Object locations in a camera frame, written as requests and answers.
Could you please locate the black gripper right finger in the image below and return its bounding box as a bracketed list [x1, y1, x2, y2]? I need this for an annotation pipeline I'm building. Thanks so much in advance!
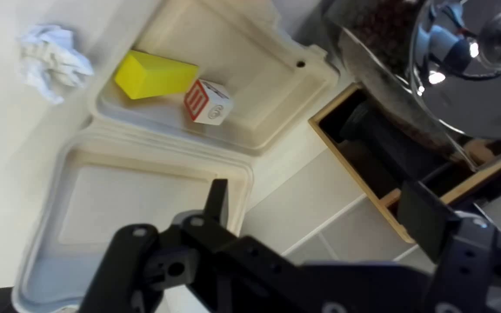
[396, 179, 501, 313]

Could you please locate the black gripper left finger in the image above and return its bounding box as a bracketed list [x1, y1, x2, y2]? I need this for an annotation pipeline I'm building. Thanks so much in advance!
[78, 177, 321, 313]

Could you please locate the wooden cube red print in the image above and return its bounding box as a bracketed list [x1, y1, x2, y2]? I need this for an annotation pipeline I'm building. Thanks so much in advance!
[182, 76, 234, 126]

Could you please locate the beige clamshell tray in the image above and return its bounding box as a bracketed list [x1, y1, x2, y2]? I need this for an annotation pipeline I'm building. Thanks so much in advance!
[10, 0, 340, 313]

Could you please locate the wooden box holder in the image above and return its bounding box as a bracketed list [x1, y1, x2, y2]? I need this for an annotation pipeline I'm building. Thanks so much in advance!
[307, 79, 501, 245]

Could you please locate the yellow block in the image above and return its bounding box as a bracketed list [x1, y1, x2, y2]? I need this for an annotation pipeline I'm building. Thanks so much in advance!
[111, 48, 201, 100]

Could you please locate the shiny metal pot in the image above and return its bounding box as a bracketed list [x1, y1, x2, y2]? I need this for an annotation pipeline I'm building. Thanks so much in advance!
[325, 0, 501, 170]

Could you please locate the crumpled white tissue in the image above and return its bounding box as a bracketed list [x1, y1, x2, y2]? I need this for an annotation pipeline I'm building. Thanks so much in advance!
[17, 22, 95, 106]

